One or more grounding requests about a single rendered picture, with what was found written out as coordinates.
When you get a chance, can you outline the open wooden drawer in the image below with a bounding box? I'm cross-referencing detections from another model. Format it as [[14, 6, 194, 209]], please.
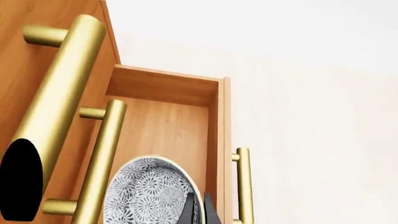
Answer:
[[99, 63, 232, 224]]

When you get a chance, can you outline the wooden cabinet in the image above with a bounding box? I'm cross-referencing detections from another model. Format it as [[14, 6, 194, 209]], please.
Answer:
[[0, 0, 122, 224]]

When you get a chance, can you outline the brass drawer handle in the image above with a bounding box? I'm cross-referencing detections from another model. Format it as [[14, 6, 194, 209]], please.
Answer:
[[42, 99, 127, 224], [231, 146, 254, 224], [0, 14, 107, 222]]

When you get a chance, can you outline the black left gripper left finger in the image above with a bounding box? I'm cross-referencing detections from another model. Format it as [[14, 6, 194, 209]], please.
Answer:
[[178, 192, 202, 224]]

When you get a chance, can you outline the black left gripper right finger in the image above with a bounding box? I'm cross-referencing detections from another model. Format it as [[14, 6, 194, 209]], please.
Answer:
[[203, 194, 223, 224]]

